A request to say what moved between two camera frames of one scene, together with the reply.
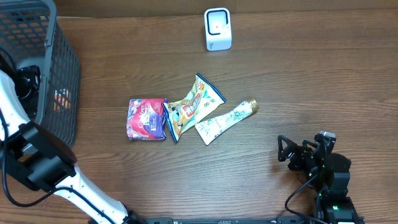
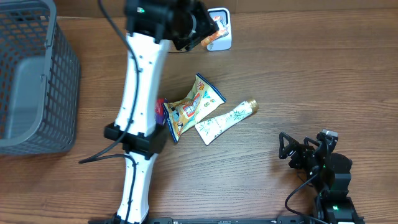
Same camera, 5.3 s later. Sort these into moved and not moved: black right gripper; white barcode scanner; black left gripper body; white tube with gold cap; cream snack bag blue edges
Moved: black left gripper body
Not moved: black right gripper; cream snack bag blue edges; white barcode scanner; white tube with gold cap
